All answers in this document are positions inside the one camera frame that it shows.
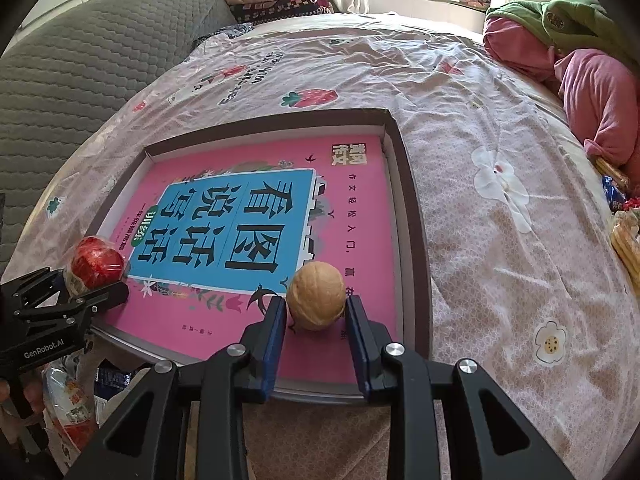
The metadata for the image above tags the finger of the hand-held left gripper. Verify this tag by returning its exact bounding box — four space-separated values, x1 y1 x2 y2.
15 281 130 333
9 266 70 307

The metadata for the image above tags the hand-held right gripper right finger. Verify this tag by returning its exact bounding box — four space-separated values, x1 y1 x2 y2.
345 295 576 480

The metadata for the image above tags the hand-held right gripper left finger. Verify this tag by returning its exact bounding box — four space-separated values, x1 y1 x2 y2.
65 296 288 480

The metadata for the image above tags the red snack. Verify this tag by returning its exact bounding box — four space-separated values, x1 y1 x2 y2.
64 235 126 297

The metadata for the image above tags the walnut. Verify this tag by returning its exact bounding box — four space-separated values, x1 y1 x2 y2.
286 260 347 332

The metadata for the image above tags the shallow cardboard box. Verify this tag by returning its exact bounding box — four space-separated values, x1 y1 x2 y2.
87 108 435 403

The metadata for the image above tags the person's left hand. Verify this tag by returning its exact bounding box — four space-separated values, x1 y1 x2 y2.
0 371 47 416

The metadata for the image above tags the clear plastic snack bag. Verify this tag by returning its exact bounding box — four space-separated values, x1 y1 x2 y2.
42 364 101 453

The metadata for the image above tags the dark blue snack packet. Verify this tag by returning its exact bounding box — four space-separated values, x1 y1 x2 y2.
94 366 138 403

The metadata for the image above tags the pink book with blue label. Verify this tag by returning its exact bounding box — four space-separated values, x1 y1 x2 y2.
100 135 401 386

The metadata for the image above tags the grey quilted headboard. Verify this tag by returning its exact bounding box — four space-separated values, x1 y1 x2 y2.
0 0 238 266

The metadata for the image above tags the pink printed bed sheet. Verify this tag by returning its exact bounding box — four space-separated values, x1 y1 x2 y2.
0 10 640 480

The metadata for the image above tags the dark floral pillow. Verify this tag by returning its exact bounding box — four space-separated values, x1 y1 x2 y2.
192 22 256 53

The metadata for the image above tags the yellow striped snack packet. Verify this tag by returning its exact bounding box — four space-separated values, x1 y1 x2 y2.
594 156 632 187

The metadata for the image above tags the dark patterned folded blanket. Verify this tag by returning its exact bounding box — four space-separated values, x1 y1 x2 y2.
234 0 335 24

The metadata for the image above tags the dark pink garment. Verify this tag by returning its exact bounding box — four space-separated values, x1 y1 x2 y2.
482 15 557 87

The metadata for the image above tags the light pink fleece garment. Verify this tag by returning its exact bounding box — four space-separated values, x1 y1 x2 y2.
552 47 640 181

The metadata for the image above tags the green garment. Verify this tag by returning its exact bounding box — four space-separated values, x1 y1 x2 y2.
487 0 640 68

